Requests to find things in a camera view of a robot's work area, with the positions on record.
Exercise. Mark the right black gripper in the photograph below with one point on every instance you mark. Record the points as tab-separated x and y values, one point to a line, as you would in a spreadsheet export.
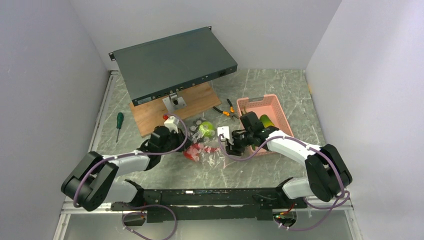
232	148

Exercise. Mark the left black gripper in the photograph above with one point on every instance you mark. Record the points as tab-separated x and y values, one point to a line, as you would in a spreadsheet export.
180	136

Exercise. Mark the dark fake grape bunch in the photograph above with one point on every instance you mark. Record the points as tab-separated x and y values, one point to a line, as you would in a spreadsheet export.
194	131

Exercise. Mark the clear zip top bag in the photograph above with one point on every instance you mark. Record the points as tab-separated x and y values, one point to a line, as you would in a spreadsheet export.
214	160

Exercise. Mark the orange fake fruit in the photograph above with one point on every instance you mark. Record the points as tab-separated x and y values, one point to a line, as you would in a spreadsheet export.
266	121

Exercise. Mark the green fake apple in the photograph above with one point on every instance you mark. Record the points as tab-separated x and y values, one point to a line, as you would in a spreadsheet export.
207	129

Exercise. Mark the red fake chili pepper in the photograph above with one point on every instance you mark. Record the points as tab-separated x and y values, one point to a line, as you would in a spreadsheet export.
209	149

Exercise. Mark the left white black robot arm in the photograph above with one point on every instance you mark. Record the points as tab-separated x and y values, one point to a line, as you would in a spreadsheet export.
92	182

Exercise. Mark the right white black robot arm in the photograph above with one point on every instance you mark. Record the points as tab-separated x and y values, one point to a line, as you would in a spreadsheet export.
327	176

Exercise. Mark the orange black pliers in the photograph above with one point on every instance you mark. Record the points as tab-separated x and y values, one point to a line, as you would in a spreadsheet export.
228	113

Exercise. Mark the brown wooden board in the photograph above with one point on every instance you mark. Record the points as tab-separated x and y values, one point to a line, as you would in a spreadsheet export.
198	98

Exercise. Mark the pink perforated plastic basket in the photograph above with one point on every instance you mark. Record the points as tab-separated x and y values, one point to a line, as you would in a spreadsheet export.
271	106

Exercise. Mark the dark grey rack server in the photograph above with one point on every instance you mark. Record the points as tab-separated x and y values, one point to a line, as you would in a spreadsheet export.
164	66

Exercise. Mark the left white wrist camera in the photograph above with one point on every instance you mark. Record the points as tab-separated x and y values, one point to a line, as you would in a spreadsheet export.
171	123

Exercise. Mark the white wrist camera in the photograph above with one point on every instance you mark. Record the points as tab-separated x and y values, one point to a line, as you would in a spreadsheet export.
224	136
171	123

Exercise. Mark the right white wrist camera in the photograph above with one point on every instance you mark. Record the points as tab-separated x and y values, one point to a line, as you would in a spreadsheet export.
224	136

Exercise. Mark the metal bracket with knob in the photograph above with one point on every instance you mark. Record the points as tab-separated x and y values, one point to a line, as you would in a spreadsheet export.
174	102

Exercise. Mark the green handled screwdriver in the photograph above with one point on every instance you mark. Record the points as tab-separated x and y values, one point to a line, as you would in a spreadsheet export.
119	122

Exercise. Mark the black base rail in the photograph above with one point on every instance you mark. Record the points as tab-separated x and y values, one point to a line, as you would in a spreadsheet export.
211	204

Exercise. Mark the aluminium frame rail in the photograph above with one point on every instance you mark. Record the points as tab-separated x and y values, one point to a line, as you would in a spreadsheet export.
64	218

